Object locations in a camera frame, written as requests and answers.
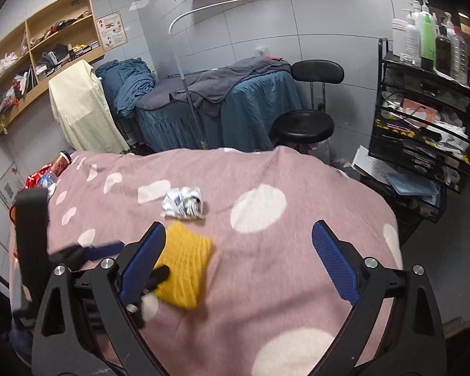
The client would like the grey towel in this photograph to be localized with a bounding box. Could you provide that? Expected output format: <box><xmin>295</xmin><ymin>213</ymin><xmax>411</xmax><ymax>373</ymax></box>
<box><xmin>170</xmin><ymin>58</ymin><xmax>292</xmax><ymax>116</ymax></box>

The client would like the black metal cart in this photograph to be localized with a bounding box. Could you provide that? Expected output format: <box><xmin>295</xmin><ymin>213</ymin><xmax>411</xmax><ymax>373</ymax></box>
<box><xmin>360</xmin><ymin>38</ymin><xmax>470</xmax><ymax>224</ymax></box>

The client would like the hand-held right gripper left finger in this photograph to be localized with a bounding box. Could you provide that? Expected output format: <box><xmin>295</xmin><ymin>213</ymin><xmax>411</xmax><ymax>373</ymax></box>
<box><xmin>31</xmin><ymin>221</ymin><xmax>169</xmax><ymax>376</ymax></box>

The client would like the clear plastic bottle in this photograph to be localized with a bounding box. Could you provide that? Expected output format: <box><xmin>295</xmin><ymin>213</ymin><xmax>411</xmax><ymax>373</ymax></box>
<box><xmin>451</xmin><ymin>27</ymin><xmax>470</xmax><ymax>85</ymax></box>

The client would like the pink dotted blanket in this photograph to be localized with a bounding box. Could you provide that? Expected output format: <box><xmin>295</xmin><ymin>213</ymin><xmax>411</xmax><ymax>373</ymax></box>
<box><xmin>8</xmin><ymin>147</ymin><xmax>405</xmax><ymax>376</ymax></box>

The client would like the white wall notice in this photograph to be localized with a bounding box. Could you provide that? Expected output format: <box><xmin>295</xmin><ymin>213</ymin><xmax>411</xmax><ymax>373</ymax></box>
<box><xmin>0</xmin><ymin>162</ymin><xmax>24</xmax><ymax>208</ymax></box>

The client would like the black stool with backrest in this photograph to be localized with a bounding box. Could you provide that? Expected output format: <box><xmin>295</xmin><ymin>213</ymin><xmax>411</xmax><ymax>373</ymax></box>
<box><xmin>270</xmin><ymin>60</ymin><xmax>344</xmax><ymax>153</ymax></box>

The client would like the small white bottle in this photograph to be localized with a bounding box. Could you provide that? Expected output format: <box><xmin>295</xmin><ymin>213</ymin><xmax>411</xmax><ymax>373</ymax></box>
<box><xmin>391</xmin><ymin>19</ymin><xmax>406</xmax><ymax>57</ymax></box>

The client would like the yellow knitted pad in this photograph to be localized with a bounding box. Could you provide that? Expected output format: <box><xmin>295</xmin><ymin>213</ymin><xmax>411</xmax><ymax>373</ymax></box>
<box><xmin>141</xmin><ymin>220</ymin><xmax>214</xmax><ymax>309</ymax></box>

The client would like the wooden shelving unit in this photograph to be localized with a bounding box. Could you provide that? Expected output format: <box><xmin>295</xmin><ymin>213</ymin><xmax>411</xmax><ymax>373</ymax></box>
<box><xmin>0</xmin><ymin>0</ymin><xmax>106</xmax><ymax>138</ymax></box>

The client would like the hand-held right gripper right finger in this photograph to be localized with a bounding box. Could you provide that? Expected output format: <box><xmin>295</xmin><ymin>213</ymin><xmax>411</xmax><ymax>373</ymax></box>
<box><xmin>311</xmin><ymin>220</ymin><xmax>447</xmax><ymax>376</ymax></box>

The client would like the massage bed with blue cover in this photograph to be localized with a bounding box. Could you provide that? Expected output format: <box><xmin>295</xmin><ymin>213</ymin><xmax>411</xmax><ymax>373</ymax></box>
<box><xmin>135</xmin><ymin>57</ymin><xmax>304</xmax><ymax>153</ymax></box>

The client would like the wall poster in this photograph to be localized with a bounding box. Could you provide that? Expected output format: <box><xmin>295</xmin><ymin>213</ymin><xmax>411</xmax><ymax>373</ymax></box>
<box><xmin>95</xmin><ymin>11</ymin><xmax>128</xmax><ymax>51</ymax></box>

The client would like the green pump bottle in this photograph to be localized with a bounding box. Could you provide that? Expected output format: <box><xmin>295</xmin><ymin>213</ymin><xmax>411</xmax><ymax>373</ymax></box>
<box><xmin>420</xmin><ymin>0</ymin><xmax>436</xmax><ymax>71</ymax></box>

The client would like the bottle with red cap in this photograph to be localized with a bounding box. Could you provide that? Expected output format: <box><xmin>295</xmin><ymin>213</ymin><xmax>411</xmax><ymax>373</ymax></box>
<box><xmin>49</xmin><ymin>150</ymin><xmax>71</xmax><ymax>177</ymax></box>

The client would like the dark pump bottle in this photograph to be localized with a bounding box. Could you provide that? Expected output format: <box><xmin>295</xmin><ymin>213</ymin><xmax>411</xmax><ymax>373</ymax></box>
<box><xmin>435</xmin><ymin>27</ymin><xmax>452</xmax><ymax>76</ymax></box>

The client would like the crumpled white wrapper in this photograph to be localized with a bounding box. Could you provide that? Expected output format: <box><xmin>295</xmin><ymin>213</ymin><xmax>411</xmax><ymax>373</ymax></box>
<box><xmin>161</xmin><ymin>186</ymin><xmax>206</xmax><ymax>221</ymax></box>

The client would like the cream cloth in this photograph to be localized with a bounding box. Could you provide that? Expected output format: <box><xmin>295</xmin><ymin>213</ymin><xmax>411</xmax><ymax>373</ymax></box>
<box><xmin>48</xmin><ymin>60</ymin><xmax>130</xmax><ymax>154</ymax></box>

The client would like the white pump bottle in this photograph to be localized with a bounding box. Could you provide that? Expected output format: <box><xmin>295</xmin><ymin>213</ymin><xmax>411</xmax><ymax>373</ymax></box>
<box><xmin>401</xmin><ymin>2</ymin><xmax>421</xmax><ymax>65</ymax></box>

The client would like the white paper box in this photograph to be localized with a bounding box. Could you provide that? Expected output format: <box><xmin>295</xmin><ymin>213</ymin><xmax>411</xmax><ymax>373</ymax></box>
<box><xmin>352</xmin><ymin>145</ymin><xmax>396</xmax><ymax>183</ymax></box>

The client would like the red plastic bag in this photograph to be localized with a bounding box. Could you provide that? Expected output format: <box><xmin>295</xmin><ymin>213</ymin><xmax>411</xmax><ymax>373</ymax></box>
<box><xmin>25</xmin><ymin>166</ymin><xmax>51</xmax><ymax>191</ymax></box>

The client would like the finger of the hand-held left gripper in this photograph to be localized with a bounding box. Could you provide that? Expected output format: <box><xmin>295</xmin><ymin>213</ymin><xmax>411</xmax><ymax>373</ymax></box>
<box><xmin>80</xmin><ymin>242</ymin><xmax>125</xmax><ymax>262</ymax></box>
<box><xmin>141</xmin><ymin>265</ymin><xmax>170</xmax><ymax>296</ymax></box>

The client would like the blue cloth pile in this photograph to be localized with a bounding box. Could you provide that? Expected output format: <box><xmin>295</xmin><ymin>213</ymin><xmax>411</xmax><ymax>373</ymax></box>
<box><xmin>95</xmin><ymin>59</ymin><xmax>156</xmax><ymax>117</ymax></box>

